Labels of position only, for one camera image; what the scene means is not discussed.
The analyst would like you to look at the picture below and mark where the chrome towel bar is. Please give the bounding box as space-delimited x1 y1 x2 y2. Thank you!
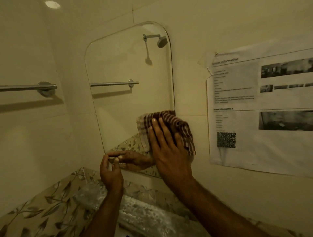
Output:
0 81 58 98

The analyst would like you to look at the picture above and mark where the person's right forearm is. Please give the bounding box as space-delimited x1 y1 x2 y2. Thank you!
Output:
164 176 272 237

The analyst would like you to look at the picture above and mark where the textured glass shelf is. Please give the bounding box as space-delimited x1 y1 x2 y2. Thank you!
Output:
73 180 208 237

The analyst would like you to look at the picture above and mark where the round ceiling light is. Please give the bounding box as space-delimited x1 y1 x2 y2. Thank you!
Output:
45 0 61 10

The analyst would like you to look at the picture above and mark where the printed paper notice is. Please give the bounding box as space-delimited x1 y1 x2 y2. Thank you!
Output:
198 48 313 178

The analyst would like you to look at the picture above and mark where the person's right hand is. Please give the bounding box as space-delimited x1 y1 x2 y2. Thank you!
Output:
148 118 194 183

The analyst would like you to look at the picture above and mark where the brown striped cleaning cloth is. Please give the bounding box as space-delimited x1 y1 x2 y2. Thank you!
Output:
136 110 196 163

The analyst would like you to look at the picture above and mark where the person's left forearm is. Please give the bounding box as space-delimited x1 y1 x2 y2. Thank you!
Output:
82 191 124 237

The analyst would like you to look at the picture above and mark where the frameless wall mirror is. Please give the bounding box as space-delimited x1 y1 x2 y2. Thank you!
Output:
84 21 176 179

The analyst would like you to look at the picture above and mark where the person's left hand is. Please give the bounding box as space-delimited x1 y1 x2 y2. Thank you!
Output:
100 154 124 194

